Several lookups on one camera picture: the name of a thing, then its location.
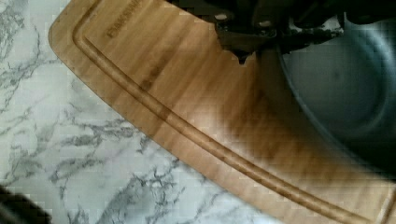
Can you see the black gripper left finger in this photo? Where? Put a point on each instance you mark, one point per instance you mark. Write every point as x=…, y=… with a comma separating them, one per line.
x=234, y=23

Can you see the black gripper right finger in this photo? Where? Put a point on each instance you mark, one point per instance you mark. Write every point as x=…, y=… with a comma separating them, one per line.
x=313, y=22

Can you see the black bowl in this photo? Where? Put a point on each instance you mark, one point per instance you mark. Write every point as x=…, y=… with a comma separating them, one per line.
x=347, y=87

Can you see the bamboo cutting board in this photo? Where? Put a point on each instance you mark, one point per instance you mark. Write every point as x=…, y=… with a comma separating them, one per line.
x=164, y=70

